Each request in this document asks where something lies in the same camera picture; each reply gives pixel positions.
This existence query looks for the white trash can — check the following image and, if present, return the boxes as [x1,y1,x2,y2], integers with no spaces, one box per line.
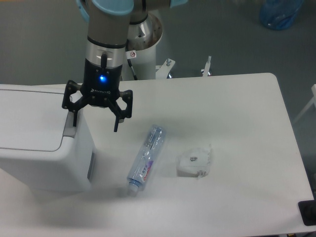
[0,84,95,192]

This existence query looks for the black cable on pedestal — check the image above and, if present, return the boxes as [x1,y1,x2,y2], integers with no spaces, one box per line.
[125,46,138,81]

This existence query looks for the white face mask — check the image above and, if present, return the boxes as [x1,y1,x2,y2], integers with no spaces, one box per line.
[176,144,213,179]

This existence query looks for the white frame at right edge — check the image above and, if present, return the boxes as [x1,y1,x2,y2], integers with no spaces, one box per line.
[293,84,316,124]

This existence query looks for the clear plastic water bottle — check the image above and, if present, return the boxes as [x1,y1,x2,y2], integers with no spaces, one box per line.
[127,124,166,196]

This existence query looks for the blue plastic bag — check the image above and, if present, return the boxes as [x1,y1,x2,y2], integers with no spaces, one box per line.
[259,0,305,31]

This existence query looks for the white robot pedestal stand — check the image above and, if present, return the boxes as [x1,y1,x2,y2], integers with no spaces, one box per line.
[120,12,213,81]

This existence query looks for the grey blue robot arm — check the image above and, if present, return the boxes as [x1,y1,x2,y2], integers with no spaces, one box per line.
[62,0,186,130]

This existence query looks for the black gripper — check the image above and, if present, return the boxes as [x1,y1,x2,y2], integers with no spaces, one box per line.
[61,58,134,132]

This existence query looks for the black device at table edge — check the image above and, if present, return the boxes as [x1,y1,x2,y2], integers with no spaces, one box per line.
[298,200,316,226]

